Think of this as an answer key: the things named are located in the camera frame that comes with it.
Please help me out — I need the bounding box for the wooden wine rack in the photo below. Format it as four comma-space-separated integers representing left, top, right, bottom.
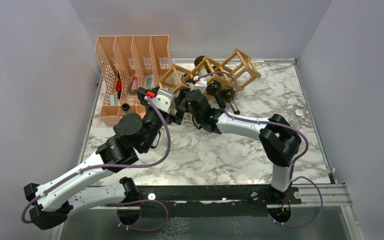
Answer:
155, 48, 262, 91

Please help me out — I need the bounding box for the red item in organizer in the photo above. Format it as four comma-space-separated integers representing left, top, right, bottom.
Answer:
115, 74, 123, 100

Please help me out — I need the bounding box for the blue item in organizer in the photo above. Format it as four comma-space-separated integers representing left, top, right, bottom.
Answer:
145, 74, 154, 89

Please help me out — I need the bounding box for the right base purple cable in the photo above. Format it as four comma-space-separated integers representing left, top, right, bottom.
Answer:
267, 175, 325, 230

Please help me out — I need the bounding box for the pink item in organizer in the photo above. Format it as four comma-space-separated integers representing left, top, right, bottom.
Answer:
129, 74, 139, 94

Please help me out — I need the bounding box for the orange plastic file organizer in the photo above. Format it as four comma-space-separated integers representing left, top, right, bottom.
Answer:
95, 35, 173, 127

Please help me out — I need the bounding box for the clear glass jar silver lid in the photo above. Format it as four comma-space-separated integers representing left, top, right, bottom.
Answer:
288, 108, 305, 130

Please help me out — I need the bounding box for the light blue tube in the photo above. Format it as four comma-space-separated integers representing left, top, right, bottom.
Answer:
109, 95, 117, 106

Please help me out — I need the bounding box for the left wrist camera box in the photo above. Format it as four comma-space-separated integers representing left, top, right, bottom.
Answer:
144, 89, 175, 114

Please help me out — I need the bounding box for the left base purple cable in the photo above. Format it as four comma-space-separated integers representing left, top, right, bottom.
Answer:
116, 197, 171, 232

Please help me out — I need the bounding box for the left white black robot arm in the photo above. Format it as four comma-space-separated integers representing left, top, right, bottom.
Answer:
21, 87, 176, 230

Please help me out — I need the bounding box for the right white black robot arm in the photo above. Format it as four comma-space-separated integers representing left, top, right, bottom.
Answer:
175, 90, 302, 204

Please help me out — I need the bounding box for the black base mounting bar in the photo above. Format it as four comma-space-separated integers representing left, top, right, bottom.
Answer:
105, 184, 302, 220

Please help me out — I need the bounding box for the standing white wine bottle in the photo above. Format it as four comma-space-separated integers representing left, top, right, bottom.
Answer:
121, 103, 132, 115

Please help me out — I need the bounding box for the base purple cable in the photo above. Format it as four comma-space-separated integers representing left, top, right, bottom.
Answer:
116, 197, 171, 232
267, 175, 325, 230

